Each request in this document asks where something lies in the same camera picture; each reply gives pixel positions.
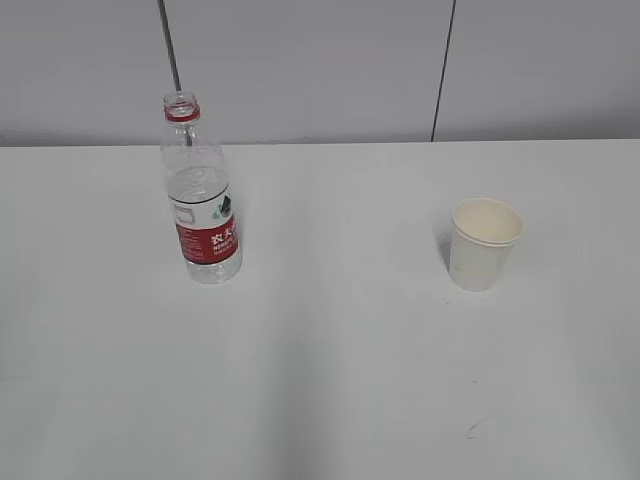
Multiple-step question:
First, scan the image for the white paper cup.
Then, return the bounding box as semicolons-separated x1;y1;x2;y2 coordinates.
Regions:
448;198;524;292

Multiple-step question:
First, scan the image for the clear water bottle red label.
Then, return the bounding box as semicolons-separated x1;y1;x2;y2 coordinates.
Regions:
160;91;242;285

